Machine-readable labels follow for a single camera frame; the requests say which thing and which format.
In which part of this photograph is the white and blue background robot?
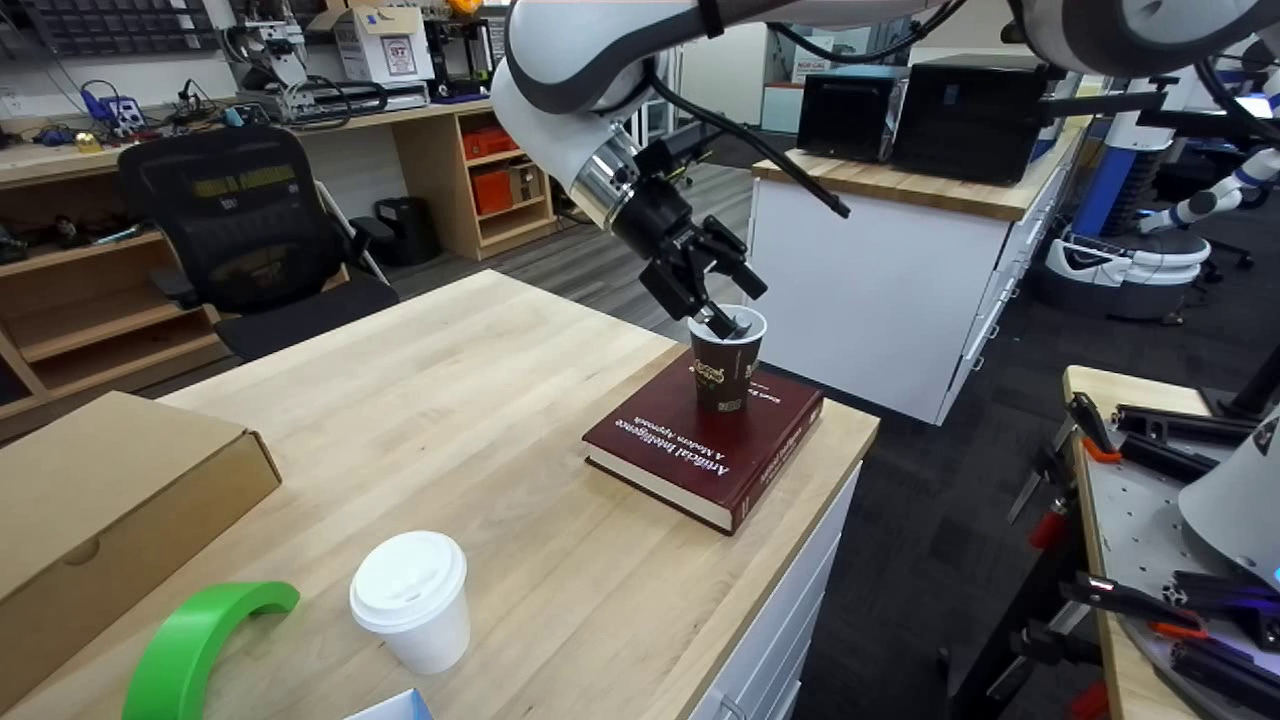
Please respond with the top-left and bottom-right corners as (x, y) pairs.
(1042, 36), (1280, 294)

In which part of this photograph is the black office chair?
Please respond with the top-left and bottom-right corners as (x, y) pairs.
(118, 124), (405, 364)

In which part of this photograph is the black bar clamp, orange handle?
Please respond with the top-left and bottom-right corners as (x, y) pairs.
(1056, 570), (1205, 720)
(1029, 389), (1131, 558)

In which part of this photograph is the white cone-shaped robot base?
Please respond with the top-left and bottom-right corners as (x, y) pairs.
(1178, 405), (1280, 594)

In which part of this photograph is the black monitor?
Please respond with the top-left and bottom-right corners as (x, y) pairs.
(796, 68), (913, 167)

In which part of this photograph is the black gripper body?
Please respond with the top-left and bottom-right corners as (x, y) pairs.
(613, 167), (711, 275)

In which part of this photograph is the dark red hardcover book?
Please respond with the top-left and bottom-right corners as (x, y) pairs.
(582, 350), (828, 540)

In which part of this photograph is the black aluminium extrusion bar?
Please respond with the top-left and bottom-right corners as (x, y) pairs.
(1158, 635), (1280, 718)

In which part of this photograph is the black bag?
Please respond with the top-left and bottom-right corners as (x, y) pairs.
(353, 194), (445, 271)

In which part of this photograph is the green tape roll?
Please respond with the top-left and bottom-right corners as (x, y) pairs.
(120, 578), (305, 720)

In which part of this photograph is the orange storage bin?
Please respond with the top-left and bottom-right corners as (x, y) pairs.
(456, 116), (519, 164)
(469, 164), (524, 222)

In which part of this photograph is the white printed carton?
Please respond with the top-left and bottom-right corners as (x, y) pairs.
(331, 3), (437, 95)

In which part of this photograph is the white and blue packet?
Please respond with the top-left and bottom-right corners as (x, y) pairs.
(347, 685), (437, 720)

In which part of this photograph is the wooden workbench with clamps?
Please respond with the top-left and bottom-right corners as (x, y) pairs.
(954, 361), (1280, 720)

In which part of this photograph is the perforated grey metal plate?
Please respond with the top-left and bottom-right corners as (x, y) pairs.
(1085, 438), (1280, 720)

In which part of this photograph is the white lidded paper cup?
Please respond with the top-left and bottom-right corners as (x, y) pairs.
(346, 528), (478, 680)

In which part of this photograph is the cardboard box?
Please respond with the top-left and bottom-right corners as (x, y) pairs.
(0, 389), (289, 718)

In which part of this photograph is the white cabinet with wooden top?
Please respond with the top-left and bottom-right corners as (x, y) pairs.
(743, 116), (1096, 432)

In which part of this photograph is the wooden wall workbench with shelves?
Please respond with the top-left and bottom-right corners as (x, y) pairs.
(0, 91), (571, 445)

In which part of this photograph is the brown paper cup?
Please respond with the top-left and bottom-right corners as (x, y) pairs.
(684, 299), (773, 416)

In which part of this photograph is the large black equipment box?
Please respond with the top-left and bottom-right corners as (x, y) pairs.
(888, 58), (1056, 188)

